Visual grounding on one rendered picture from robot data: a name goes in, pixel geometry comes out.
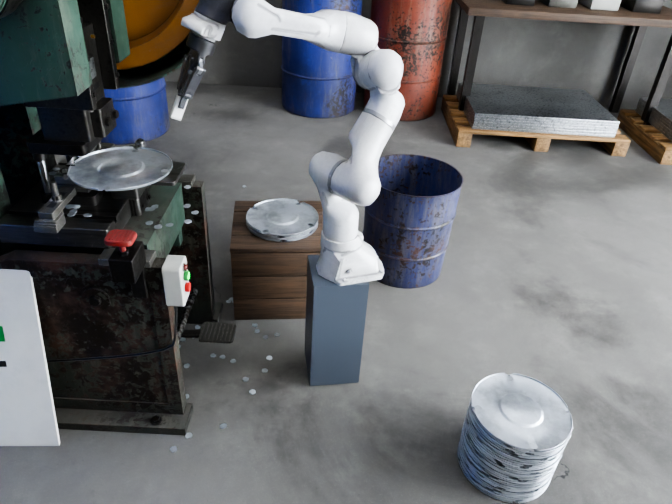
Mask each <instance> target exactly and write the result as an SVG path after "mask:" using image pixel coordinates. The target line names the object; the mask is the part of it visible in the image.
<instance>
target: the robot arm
mask: <svg viewBox="0 0 672 504"><path fill-rule="evenodd" d="M228 22H231V23H233V24H234V25H235V27H236V30H237V31H238V32H240V33H241V34H243V35H245V36H246V37H248V38H259V37H263V36H267V35H271V34H275V35H281V36H286V37H292V38H298V39H303V40H305V41H307V42H310V43H312V44H314V45H316V46H318V47H321V48H323V49H325V50H327V51H332V52H336V53H341V54H346V55H350V56H352V57H351V59H350V61H351V67H352V76H353V79H354V81H355V83H356V84H357V85H358V86H360V87H361V88H363V89H367V90H370V99H369V101H368V103H367V104H366V106H365V108H364V110H363V112H362V113H361V115H360V116H359V118H358V119H357V121H356V123H355V124H354V126H353V128H352V129H351V131H350V132H349V140H350V143H351V145H352V154H351V157H350V158H349V159H347V158H345V157H343V156H341V155H339V154H336V153H330V152H325V151H322V152H319V153H317V154H315V155H314V156H313V158H312V159H311V161H310V163H309V170H308V171H309V175H310V177H311V178H312V180H313V181H314V183H315V185H316V188H317V190H318V194H319V197H320V200H321V204H322V208H323V230H322V232H321V243H320V245H321V250H320V257H319V259H318V262H317V264H316V268H317V272H318V274H319V275H320V276H322V277H324V278H325V279H327V280H329V281H332V282H334V283H336V284H337V285H339V286H344V285H350V284H356V283H362V282H368V281H374V280H380V279H382V277H383V275H384V273H385V272H384V268H383V264H382V262H381V261H380V259H379V258H378V256H377V255H376V252H375V250H374V249H373V248H372V246H371V245H369V244H368V243H366V242H364V241H363V234H362V233H361V232H359V231H358V219H359V212H358V209H357V207H356V206H355V204H356V205H360V206H368V205H370V204H372V203H373V202H374V201H375V200H376V198H377V197H378V195H379V194H380V189H381V183H380V180H379V177H378V162H379V158H380V155H381V153H382V150H383V148H384V147H385V145H386V143H387V141H388V140H389V138H390V136H391V134H392V133H393V131H394V129H395V127H396V125H397V123H398V121H399V119H400V117H401V114H402V111H403V109H404V106H405V101H404V98H403V96H402V94H401V93H400V92H399V91H398V89H399V88H400V82H401V78H402V75H403V62H402V59H401V56H399V55H398V54H397V53H396V52H394V51H393V50H390V49H379V48H378V46H377V43H378V28H377V26H376V24H375V23H373V22H372V21H371V20H369V19H367V18H364V17H362V16H359V15H357V14H354V13H350V12H347V11H339V10H331V9H321V10H319V11H317V12H315V13H310V14H303V13H298V12H294V11H289V10H284V9H280V8H275V7H273V6H271V5H270V4H269V3H267V2H266V1H264V0H199V3H198V4H197V6H196V8H195V9H194V13H192V14H190V15H188V16H185V17H183V18H182V21H181V25H182V26H184V27H186V28H188V29H190V30H192V32H190V33H189V35H188V38H187V41H186V45H187V46H188V47H189V48H191V49H190V51H189V54H187V55H186V54H185V55H184V57H183V64H182V68H181V72H180V76H179V80H178V84H177V88H176V89H178V92H177V93H178V94H177V96H176V99H175V102H174V105H173V108H172V111H171V114H170V117H171V118H172V119H176V120H179V121H181V119H182V116H183V113H184V111H185V108H186V105H187V102H188V99H189V98H190V99H192V97H193V95H194V93H195V91H196V89H197V87H198V85H199V82H200V80H201V78H202V76H203V75H204V74H205V72H206V69H204V68H203V67H204V64H205V57H206V56H207V55H208V56H212V55H213V53H214V50H215V47H216V43H215V40H218V41H221V38H222V35H223V33H224V30H225V27H226V25H227V23H228Z"/></svg>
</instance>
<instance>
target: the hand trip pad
mask: <svg viewBox="0 0 672 504"><path fill-rule="evenodd" d="M136 238H137V233H136V232H135V231H133V230H118V229H115V230H111V231H109V232H108V234H107V235H106V237H105V238H104V243H105V245H107V246H116V247H119V250H120V252H125V251H126V247H129V246H131V245H132V244H133V243H134V241H135V240H136Z"/></svg>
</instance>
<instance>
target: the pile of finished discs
mask: <svg viewBox="0 0 672 504"><path fill-rule="evenodd" d="M318 219H319V215H318V212H317V211H316V209H315V208H313V207H312V206H311V205H309V204H307V203H305V202H303V203H302V202H301V203H299V202H298V201H297V200H294V199H285V198H279V199H270V200H265V201H262V202H259V203H257V204H255V205H254V207H253V208H250V209H249V210H248V212H247V214H246V225H247V228H248V229H249V231H250V232H251V233H252V234H254V235H255V236H257V237H259V238H262V239H265V240H269V241H276V242H282V241H281V240H285V241H284V242H290V241H296V240H300V239H303V238H306V237H308V236H310V235H311V234H313V233H314V232H315V231H316V229H317V227H318Z"/></svg>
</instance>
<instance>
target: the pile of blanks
mask: <svg viewBox="0 0 672 504"><path fill-rule="evenodd" d="M473 409H475V408H473V407H472V403H471V400H470V404H469V407H468V410H467V414H466V418H465V420H464V424H463V428H462V432H461V437H460V441H459V445H458V450H457V455H458V458H459V459H460V460H458V461H459V465H460V467H461V469H462V471H463V473H464V475H465V476H466V477H467V479H468V480H469V481H470V482H471V483H472V484H473V485H474V486H475V487H476V488H477V489H478V490H480V491H481V492H483V493H484V494H486V495H488V496H490V497H492V498H494V499H497V500H500V501H503V502H508V503H513V502H512V501H515V503H524V502H528V501H531V500H534V499H536V498H538V497H539V496H540V495H541V494H543V492H544V491H545V490H546V489H547V487H548V485H549V483H550V481H551V478H552V476H553V473H554V471H555V469H556V467H557V464H558V462H559V460H560V459H561V457H562V452H563V450H564V448H565V446H566V444H567V442H568V440H569V439H570V437H571V434H570V435H569V437H568V439H567V440H566V441H565V442H564V443H563V444H562V445H560V446H558V447H556V448H554V449H551V450H547V451H536V449H533V450H534V451H527V450H522V449H518V448H515V447H512V446H510V445H507V444H505V443H503V442H501V441H500V440H498V439H496V438H495V437H494V436H492V435H491V434H490V433H489V432H487V431H486V430H485V429H484V428H483V426H482V425H481V424H480V423H479V421H478V420H477V418H476V416H475V414H474V412H473Z"/></svg>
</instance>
